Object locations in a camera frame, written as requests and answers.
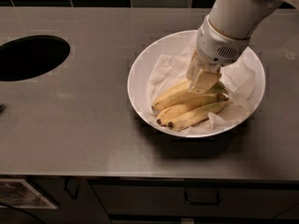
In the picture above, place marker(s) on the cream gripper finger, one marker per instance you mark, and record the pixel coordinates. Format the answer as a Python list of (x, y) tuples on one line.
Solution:
[(194, 67), (202, 80)]

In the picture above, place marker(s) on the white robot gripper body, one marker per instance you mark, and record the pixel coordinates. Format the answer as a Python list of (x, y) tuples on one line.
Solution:
[(218, 47)]

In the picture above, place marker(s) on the yellow banana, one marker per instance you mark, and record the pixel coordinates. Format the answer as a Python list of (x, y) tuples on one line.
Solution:
[(195, 116), (179, 93), (182, 106)]

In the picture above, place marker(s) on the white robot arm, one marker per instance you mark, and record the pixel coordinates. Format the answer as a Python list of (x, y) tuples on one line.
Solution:
[(240, 18)]

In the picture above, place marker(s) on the white round bowl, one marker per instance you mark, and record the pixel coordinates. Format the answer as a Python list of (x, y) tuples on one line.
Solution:
[(143, 75)]

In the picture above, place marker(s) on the white crumpled paper sheet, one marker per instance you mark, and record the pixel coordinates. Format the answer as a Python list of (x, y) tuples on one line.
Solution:
[(243, 78)]

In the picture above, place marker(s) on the dark drawer front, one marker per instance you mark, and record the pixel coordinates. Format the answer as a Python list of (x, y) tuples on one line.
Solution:
[(144, 198)]

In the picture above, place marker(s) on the black round counter hole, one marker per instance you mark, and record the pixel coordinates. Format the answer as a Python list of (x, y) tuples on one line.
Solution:
[(31, 56)]

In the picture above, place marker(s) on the dark cabinet door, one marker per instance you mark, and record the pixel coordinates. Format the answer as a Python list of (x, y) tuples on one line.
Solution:
[(86, 209)]

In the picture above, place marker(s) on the black drawer handle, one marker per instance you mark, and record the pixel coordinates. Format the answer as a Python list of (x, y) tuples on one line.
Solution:
[(201, 197)]

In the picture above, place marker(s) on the black cabinet door handle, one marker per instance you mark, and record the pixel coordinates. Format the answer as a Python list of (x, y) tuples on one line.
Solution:
[(71, 187)]

